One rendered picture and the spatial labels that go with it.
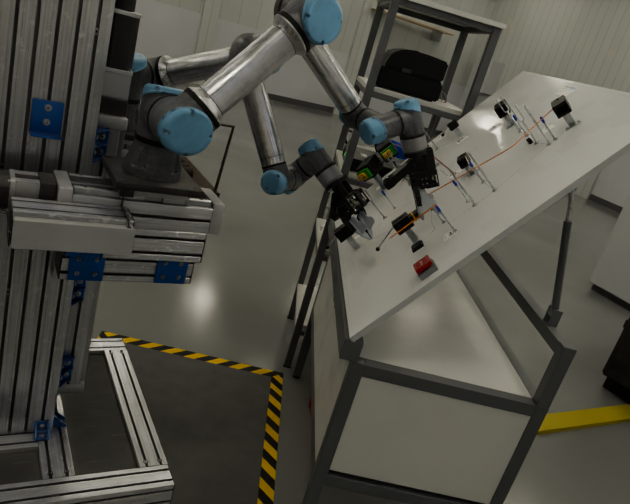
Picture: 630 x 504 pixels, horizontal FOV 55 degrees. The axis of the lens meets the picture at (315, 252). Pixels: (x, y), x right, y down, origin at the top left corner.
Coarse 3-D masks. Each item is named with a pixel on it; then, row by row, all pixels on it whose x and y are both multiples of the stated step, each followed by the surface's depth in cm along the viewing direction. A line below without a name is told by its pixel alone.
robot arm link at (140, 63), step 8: (136, 56) 191; (144, 56) 193; (136, 64) 188; (144, 64) 191; (136, 72) 189; (144, 72) 192; (152, 72) 197; (136, 80) 190; (144, 80) 193; (152, 80) 197; (136, 88) 191; (128, 96) 191; (136, 96) 193
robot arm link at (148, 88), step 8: (144, 88) 149; (152, 88) 147; (160, 88) 146; (168, 88) 146; (144, 96) 149; (152, 96) 147; (160, 96) 146; (168, 96) 145; (176, 96) 147; (144, 104) 149; (152, 104) 145; (144, 112) 148; (144, 120) 149; (136, 128) 153; (144, 128) 150; (144, 136) 151; (152, 136) 150
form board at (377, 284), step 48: (528, 96) 226; (576, 96) 195; (624, 96) 171; (480, 144) 220; (528, 144) 190; (576, 144) 167; (624, 144) 150; (384, 192) 252; (480, 192) 186; (528, 192) 164; (432, 240) 181; (480, 240) 161; (384, 288) 177
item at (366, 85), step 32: (384, 0) 281; (416, 0) 249; (384, 32) 255; (480, 32) 274; (480, 64) 261; (384, 96) 264; (416, 96) 282; (352, 160) 274; (320, 224) 330; (320, 256) 290; (288, 352) 308
